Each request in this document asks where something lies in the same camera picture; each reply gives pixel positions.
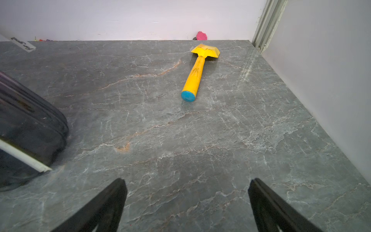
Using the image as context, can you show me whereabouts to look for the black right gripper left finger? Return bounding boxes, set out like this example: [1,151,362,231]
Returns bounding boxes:
[53,178,128,232]

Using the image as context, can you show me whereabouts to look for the dark red glass vase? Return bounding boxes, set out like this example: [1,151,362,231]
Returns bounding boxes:
[1,72,69,191]

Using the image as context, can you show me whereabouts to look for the yellow toy shovel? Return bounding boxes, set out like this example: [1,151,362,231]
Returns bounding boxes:
[181,44,220,102]

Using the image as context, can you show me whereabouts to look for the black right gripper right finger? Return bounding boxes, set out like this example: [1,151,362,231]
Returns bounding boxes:
[248,178,321,232]

